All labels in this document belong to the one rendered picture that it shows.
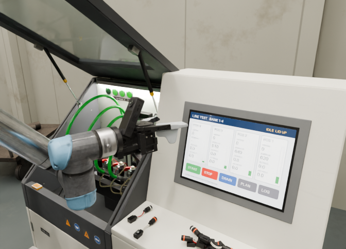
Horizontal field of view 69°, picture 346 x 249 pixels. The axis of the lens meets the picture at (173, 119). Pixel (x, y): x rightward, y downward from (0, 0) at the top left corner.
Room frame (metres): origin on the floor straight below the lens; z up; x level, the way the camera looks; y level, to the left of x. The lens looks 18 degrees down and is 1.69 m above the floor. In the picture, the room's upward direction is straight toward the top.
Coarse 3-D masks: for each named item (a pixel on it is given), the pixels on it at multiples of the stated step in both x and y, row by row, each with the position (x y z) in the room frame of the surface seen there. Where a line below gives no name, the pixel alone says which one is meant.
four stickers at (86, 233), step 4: (68, 220) 0.98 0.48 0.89; (68, 224) 0.99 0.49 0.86; (76, 224) 0.95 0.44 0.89; (76, 228) 0.95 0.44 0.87; (84, 232) 0.92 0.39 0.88; (88, 232) 0.90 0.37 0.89; (88, 236) 0.91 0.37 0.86; (96, 236) 0.87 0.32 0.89; (96, 240) 0.88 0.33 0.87; (100, 244) 0.86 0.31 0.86
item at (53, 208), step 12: (36, 192) 1.13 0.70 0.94; (48, 192) 1.11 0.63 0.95; (36, 204) 1.14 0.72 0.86; (48, 204) 1.07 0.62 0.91; (60, 204) 1.02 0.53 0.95; (48, 216) 1.08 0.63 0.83; (60, 216) 1.02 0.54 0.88; (72, 216) 0.96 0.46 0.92; (84, 216) 0.93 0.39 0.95; (96, 216) 0.93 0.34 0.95; (60, 228) 1.03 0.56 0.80; (72, 228) 0.97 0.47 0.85; (84, 228) 0.92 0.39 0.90; (96, 228) 0.87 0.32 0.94; (84, 240) 0.92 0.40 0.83
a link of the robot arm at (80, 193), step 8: (64, 176) 0.54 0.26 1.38; (72, 176) 0.53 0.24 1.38; (80, 176) 0.54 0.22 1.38; (88, 176) 0.55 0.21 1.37; (64, 184) 0.54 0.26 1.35; (72, 184) 0.53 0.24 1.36; (80, 184) 0.53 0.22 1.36; (88, 184) 0.55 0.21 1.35; (72, 192) 0.53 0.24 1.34; (80, 192) 0.53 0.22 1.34; (88, 192) 0.54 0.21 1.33; (72, 200) 0.53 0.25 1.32; (80, 200) 0.53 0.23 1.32; (88, 200) 0.54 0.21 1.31; (72, 208) 0.53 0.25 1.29; (80, 208) 0.53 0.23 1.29
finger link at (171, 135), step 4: (156, 124) 0.66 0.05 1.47; (160, 124) 0.66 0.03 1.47; (172, 124) 0.66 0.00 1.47; (176, 124) 0.66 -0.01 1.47; (180, 124) 0.67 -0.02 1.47; (184, 124) 0.67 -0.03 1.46; (172, 128) 0.66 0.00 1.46; (176, 128) 0.66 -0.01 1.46; (156, 132) 0.66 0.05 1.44; (160, 132) 0.66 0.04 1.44; (164, 132) 0.66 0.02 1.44; (168, 132) 0.66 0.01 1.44; (172, 132) 0.66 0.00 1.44; (176, 132) 0.66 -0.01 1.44; (160, 136) 0.66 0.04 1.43; (164, 136) 0.66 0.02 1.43; (168, 136) 0.66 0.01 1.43; (172, 136) 0.66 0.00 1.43; (176, 136) 0.66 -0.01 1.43; (168, 140) 0.66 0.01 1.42; (172, 140) 0.66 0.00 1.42
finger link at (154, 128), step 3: (147, 126) 0.65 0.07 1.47; (150, 126) 0.65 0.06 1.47; (153, 126) 0.65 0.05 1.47; (156, 126) 0.64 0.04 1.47; (159, 126) 0.64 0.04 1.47; (162, 126) 0.65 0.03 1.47; (165, 126) 0.65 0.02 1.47; (168, 126) 0.65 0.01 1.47; (144, 129) 0.64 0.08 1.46; (147, 129) 0.64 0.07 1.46; (150, 129) 0.64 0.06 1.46; (153, 129) 0.64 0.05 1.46; (156, 129) 0.64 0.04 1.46; (159, 129) 0.65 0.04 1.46; (162, 129) 0.65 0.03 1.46; (165, 129) 0.65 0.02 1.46; (168, 129) 0.65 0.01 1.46
